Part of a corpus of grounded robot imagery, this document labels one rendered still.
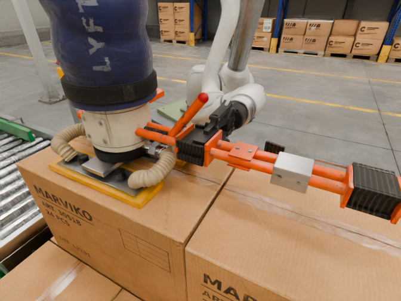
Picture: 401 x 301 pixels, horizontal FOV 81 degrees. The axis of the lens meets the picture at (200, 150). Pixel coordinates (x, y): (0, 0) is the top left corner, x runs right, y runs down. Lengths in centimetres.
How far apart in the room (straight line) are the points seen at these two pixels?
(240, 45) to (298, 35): 641
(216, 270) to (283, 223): 18
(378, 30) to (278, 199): 722
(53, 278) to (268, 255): 78
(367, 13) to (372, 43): 145
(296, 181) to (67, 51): 52
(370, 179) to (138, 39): 53
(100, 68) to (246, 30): 82
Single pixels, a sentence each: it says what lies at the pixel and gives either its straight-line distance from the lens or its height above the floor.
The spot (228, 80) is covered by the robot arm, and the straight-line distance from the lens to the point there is 135.
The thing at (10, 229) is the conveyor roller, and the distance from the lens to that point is 132.
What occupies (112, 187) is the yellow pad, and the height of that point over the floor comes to 97.
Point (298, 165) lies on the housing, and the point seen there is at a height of 109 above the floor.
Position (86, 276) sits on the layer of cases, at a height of 54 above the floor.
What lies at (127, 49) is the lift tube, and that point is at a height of 128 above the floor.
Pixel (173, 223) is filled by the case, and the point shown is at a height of 95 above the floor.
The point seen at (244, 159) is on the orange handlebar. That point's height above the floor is 109.
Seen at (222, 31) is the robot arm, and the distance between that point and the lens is 93.
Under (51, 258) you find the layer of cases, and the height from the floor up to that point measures 54.
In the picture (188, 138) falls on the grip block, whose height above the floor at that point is 109.
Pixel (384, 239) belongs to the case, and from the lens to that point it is 65.
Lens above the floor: 137
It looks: 33 degrees down
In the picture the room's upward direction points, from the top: straight up
